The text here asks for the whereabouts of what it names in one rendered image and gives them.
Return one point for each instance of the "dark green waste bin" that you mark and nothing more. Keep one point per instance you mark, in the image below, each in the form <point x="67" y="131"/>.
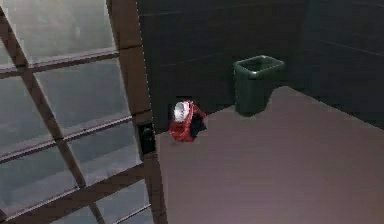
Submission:
<point x="255" y="88"/>

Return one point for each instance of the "brown glass-paned door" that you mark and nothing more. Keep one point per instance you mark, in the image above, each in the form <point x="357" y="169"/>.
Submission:
<point x="83" y="93"/>

